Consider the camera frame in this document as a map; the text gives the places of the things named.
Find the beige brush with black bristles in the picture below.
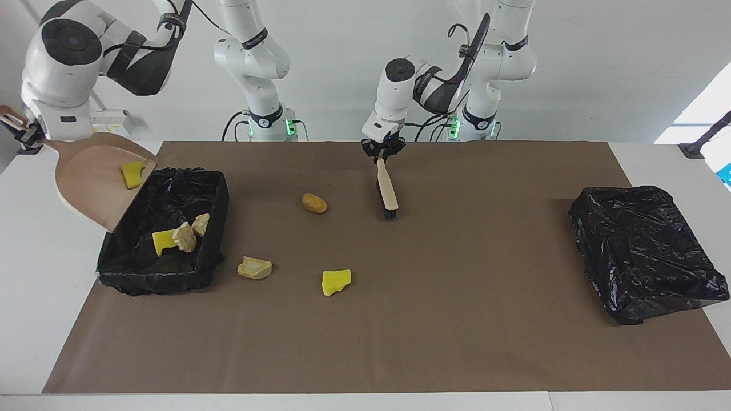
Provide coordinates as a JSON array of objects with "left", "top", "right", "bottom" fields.
[{"left": 375, "top": 159, "right": 399, "bottom": 220}]

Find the pale pink plastic dustpan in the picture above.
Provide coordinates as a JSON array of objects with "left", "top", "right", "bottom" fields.
[{"left": 0, "top": 105, "right": 158, "bottom": 233}]

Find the yellow sponge with green layer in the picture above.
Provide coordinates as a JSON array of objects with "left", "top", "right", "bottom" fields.
[{"left": 121, "top": 161, "right": 146, "bottom": 190}]

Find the yellow sponge piece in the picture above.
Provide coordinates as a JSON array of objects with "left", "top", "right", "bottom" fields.
[
  {"left": 322, "top": 269, "right": 352, "bottom": 297},
  {"left": 152, "top": 229, "right": 180, "bottom": 259}
]

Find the pale tan pastry piece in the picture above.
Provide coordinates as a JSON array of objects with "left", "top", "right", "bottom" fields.
[{"left": 237, "top": 256, "right": 274, "bottom": 280}]

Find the bin lined with black bag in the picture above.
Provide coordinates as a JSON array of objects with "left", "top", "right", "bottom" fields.
[{"left": 96, "top": 167, "right": 230, "bottom": 296}]

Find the bin covered by black bag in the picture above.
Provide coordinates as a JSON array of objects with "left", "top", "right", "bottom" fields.
[{"left": 568, "top": 185, "right": 730, "bottom": 326}]

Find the brown table mat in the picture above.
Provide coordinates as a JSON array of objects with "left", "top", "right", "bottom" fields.
[{"left": 43, "top": 141, "right": 731, "bottom": 394}]

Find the white box with blue label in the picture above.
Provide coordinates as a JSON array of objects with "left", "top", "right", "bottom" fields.
[{"left": 701, "top": 140, "right": 731, "bottom": 192}]

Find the white wall socket box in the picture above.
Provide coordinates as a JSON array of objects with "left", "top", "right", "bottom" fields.
[{"left": 91, "top": 110, "right": 135, "bottom": 138}]

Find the right arm black gripper cable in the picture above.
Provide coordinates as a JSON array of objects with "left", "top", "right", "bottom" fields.
[{"left": 154, "top": 0, "right": 229, "bottom": 35}]

